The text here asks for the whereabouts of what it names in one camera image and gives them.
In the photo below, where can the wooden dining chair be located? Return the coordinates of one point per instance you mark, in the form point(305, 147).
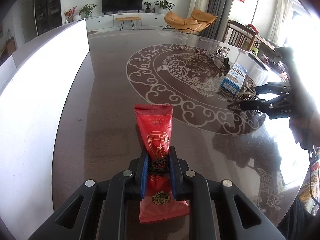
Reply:
point(243, 37)

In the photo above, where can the blue white carton box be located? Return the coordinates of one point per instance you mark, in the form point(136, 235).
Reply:
point(234, 79)

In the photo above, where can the small wooden bench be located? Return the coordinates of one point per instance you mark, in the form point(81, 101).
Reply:
point(132, 20)

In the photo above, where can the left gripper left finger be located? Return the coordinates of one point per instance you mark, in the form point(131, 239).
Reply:
point(127, 185)

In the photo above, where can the red flower vase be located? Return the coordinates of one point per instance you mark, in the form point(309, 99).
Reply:
point(71, 15)

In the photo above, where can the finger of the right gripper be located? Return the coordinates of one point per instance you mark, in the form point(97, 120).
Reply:
point(272, 87)
point(253, 105)

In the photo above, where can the green potted plant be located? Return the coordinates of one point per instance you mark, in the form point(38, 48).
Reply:
point(87, 10)
point(164, 6)

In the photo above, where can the small dark potted plant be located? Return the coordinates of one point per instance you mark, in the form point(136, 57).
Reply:
point(148, 7)

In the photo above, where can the green potted plant right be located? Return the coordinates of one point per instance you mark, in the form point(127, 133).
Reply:
point(164, 6)

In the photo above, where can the green potted plant left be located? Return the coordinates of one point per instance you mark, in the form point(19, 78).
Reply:
point(87, 10)

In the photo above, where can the grey curtain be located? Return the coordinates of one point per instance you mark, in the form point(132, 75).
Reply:
point(221, 9)

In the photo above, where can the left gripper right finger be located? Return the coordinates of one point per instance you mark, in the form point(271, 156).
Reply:
point(189, 185)

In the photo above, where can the orange lounge chair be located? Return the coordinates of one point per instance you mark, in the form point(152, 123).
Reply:
point(197, 22)

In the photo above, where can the red snack packet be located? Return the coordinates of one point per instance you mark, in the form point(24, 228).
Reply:
point(155, 126)

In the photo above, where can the black flat television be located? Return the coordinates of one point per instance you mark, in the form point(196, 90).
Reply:
point(120, 5)

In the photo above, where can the dark glass display cabinet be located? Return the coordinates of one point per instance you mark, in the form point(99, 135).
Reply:
point(47, 15)

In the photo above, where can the pearl beaded hair claw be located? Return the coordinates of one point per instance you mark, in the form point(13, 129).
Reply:
point(247, 92)

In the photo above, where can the floral fabric sofa cover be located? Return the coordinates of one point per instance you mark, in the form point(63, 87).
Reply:
point(309, 191)

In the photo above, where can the white tv cabinet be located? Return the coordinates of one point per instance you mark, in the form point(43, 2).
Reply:
point(108, 22)

